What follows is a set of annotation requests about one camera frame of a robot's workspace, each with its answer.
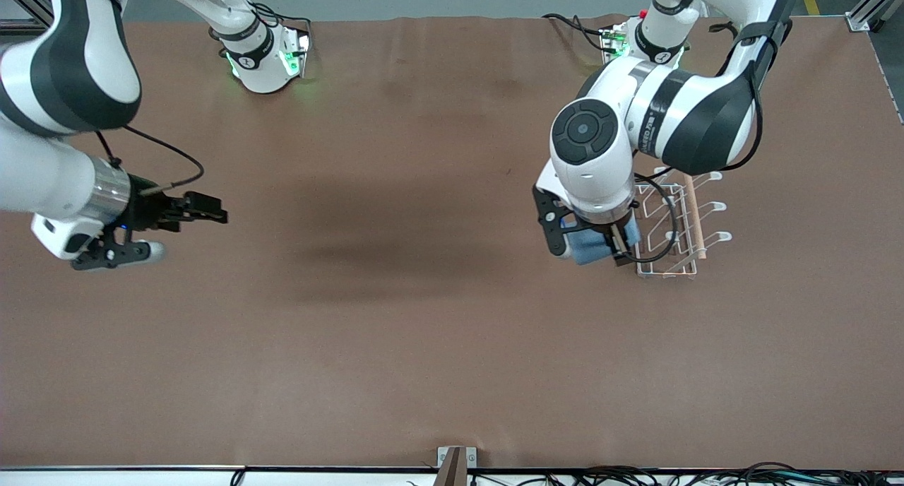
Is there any blue plastic cup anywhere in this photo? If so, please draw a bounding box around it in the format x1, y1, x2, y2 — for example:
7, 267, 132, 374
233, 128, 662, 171
561, 217, 643, 266

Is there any brown table cover sheet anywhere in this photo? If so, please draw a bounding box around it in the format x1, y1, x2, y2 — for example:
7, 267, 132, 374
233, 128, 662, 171
0, 14, 904, 471

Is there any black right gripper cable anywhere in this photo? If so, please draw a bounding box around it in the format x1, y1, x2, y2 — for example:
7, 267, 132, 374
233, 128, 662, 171
94, 124, 206, 194

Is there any white wire cup holder rack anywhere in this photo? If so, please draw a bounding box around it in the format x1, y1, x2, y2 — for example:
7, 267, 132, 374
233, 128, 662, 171
631, 165, 733, 280

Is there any black right arm base cable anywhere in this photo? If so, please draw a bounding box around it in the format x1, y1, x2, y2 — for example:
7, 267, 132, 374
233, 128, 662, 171
210, 0, 314, 57

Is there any black arm base cable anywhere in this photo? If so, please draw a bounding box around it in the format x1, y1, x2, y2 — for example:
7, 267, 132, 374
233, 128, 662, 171
210, 0, 314, 57
542, 12, 617, 53

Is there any black left arm base cable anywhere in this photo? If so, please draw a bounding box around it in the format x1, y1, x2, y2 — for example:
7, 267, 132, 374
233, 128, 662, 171
542, 12, 617, 53

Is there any aluminium frame profile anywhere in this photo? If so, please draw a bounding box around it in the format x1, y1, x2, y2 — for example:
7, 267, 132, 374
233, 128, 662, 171
845, 0, 904, 34
0, 0, 56, 36

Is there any black cable bundle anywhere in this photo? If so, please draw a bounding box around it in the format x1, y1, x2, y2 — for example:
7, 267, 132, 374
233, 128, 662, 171
565, 461, 904, 486

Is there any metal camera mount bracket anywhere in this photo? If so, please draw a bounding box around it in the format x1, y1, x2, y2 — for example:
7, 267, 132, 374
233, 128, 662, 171
436, 446, 478, 486

